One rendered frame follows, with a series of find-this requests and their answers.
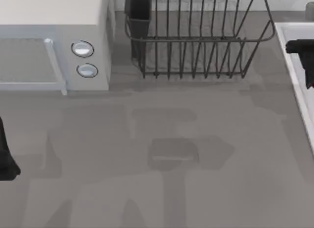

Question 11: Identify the white sink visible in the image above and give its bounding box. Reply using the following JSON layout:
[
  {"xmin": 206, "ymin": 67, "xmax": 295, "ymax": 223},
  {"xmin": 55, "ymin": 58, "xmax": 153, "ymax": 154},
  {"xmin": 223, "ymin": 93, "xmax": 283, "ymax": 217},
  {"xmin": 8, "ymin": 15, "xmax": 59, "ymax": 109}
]
[{"xmin": 273, "ymin": 21, "xmax": 314, "ymax": 158}]

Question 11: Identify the black cutlery holder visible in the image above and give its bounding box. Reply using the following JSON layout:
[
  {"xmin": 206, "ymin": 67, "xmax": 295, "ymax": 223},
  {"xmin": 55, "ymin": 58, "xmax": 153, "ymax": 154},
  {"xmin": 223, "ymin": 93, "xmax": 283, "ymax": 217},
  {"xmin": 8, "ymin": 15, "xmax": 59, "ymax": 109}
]
[{"xmin": 124, "ymin": 0, "xmax": 153, "ymax": 64}]

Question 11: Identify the small silver microwave knob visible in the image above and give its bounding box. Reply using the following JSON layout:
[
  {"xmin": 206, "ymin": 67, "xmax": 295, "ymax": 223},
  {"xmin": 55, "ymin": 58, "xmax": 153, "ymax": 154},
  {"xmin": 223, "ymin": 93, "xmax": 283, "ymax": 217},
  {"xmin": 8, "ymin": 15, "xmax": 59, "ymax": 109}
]
[{"xmin": 76, "ymin": 62, "xmax": 99, "ymax": 79}]

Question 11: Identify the large silver microwave knob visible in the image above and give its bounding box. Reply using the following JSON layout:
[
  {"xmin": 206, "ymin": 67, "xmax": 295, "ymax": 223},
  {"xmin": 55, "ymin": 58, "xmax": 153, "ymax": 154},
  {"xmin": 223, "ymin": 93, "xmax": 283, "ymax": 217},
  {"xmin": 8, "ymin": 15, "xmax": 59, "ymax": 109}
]
[{"xmin": 70, "ymin": 40, "xmax": 95, "ymax": 58}]

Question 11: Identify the pale microwave oven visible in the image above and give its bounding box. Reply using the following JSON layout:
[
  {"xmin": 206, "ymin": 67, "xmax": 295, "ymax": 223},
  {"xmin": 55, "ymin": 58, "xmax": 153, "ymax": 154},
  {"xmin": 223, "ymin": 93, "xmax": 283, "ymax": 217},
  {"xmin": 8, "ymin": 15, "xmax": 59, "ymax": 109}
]
[{"xmin": 0, "ymin": 0, "xmax": 116, "ymax": 96}]

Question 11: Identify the microwave glass door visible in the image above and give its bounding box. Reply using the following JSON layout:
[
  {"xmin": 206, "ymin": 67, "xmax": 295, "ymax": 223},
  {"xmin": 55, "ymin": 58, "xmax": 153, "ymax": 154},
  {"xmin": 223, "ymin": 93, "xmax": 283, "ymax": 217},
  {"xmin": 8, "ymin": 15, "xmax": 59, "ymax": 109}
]
[{"xmin": 0, "ymin": 25, "xmax": 68, "ymax": 96}]

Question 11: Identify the dark wire dish rack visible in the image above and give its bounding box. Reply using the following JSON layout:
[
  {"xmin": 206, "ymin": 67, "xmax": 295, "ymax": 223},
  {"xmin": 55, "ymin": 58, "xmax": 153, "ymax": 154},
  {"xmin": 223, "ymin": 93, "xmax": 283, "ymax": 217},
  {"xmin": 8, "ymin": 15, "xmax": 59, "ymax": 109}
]
[{"xmin": 124, "ymin": 0, "xmax": 276, "ymax": 80}]

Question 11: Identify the pale microwave door handle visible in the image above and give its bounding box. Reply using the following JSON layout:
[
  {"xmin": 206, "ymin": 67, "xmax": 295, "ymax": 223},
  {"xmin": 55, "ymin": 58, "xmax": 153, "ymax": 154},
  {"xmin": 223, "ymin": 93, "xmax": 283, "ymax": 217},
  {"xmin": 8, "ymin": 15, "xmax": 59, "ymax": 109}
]
[{"xmin": 43, "ymin": 38, "xmax": 68, "ymax": 96}]

